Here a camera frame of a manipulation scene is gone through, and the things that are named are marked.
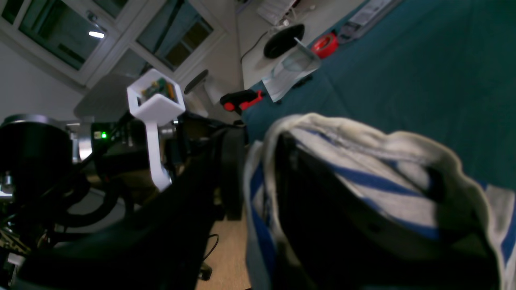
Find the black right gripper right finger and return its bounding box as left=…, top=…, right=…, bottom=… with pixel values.
left=276, top=133, right=498, bottom=290

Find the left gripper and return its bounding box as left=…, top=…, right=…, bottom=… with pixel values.
left=91, top=113, right=246, bottom=202

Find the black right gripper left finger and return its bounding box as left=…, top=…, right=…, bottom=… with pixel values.
left=16, top=129, right=246, bottom=290

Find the blue white striped T-shirt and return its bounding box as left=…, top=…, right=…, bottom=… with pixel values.
left=243, top=113, right=515, bottom=290

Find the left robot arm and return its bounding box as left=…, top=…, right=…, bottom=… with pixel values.
left=1, top=112, right=248, bottom=255

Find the orange black clamp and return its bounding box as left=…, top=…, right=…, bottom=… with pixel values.
left=220, top=89, right=266, bottom=114

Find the orange tape roll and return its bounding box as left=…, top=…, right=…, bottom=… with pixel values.
left=311, top=33, right=339, bottom=59

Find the black computer mouse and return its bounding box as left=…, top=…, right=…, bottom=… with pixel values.
left=263, top=24, right=305, bottom=59

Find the teal table cloth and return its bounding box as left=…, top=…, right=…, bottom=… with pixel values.
left=243, top=0, right=516, bottom=190

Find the clear packaged tool box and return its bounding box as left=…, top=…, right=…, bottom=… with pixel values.
left=337, top=0, right=402, bottom=44

